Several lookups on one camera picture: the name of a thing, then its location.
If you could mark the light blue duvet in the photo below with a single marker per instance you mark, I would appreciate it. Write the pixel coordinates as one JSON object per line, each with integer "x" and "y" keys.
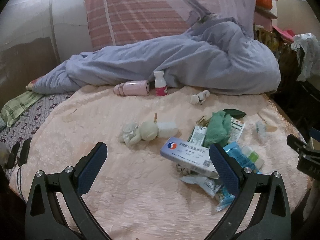
{"x": 217, "y": 54}

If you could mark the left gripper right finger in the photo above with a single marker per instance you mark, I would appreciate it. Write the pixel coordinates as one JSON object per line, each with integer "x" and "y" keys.
{"x": 271, "y": 218}

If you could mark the light blue wrapper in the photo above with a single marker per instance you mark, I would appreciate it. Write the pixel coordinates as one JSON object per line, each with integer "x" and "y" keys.
{"x": 234, "y": 151}

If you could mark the green plaid cloth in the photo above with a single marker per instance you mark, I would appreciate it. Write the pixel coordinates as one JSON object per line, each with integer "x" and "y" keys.
{"x": 12, "y": 110}

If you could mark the green white medicine box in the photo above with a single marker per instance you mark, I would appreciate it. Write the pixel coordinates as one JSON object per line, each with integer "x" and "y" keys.
{"x": 237, "y": 128}

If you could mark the wooden baby crib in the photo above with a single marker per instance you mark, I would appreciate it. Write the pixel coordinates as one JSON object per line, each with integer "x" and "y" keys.
{"x": 268, "y": 38}

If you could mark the pink thermos bottle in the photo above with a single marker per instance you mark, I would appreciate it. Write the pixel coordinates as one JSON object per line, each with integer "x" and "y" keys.
{"x": 132, "y": 88}

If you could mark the white foam block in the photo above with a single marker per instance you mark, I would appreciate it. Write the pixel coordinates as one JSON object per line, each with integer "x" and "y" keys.
{"x": 167, "y": 129}

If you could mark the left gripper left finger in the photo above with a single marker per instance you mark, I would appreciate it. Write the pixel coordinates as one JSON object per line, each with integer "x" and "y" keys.
{"x": 44, "y": 218}

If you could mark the pink striped curtain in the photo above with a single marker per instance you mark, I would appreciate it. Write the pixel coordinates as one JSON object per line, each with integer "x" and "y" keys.
{"x": 118, "y": 22}

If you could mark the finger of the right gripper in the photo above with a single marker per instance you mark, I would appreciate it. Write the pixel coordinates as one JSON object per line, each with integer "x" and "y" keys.
{"x": 299, "y": 146}

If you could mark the dark green packet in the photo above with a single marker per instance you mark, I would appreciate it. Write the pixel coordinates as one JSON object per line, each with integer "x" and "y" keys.
{"x": 235, "y": 113}

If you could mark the white pink pill bottle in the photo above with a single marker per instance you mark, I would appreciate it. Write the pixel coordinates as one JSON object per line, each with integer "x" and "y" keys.
{"x": 160, "y": 83}

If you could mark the white plastic bag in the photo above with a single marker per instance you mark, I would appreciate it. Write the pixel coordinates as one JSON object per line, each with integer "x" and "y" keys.
{"x": 307, "y": 48}

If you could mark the blue white medicine box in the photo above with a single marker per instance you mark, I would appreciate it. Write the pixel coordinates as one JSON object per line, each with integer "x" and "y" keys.
{"x": 188, "y": 155}

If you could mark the cream tissue ball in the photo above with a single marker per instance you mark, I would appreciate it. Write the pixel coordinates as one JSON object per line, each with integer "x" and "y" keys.
{"x": 131, "y": 134}

